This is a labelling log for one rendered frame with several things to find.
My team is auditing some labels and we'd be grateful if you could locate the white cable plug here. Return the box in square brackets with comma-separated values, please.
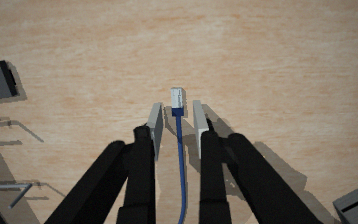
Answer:
[171, 87, 184, 117]

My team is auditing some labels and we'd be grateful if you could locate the blue patch cord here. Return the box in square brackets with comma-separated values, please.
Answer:
[176, 116, 186, 224]

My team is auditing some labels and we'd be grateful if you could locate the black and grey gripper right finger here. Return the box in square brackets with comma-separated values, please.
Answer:
[193, 100, 324, 224]

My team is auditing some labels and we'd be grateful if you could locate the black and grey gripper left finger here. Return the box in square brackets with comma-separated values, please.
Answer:
[44, 103, 163, 224]

